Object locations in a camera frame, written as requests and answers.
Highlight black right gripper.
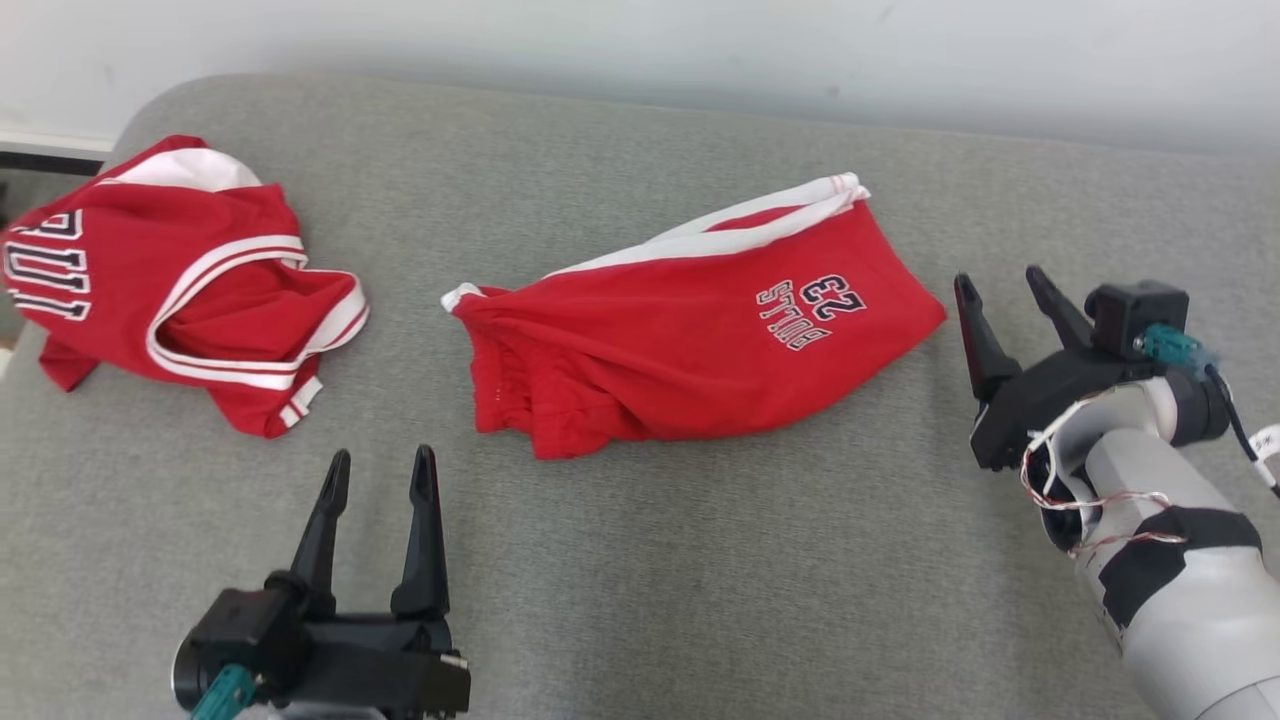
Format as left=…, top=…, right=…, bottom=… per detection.
left=953, top=265, right=1151, bottom=471

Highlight red Bulls 23 shorts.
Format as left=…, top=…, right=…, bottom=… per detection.
left=441, top=173, right=947, bottom=461

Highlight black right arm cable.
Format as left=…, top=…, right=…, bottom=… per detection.
left=1205, top=365, right=1280, bottom=498

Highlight red white basketball jersey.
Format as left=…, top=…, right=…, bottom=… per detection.
left=0, top=135, right=371, bottom=439

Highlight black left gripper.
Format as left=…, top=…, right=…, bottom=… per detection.
left=270, top=445, right=471, bottom=720

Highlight red white thin wire bundle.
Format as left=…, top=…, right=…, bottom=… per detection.
left=1020, top=400, right=1191, bottom=557

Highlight white black wall baseboard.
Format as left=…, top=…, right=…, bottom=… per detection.
left=0, top=130, right=117, bottom=177

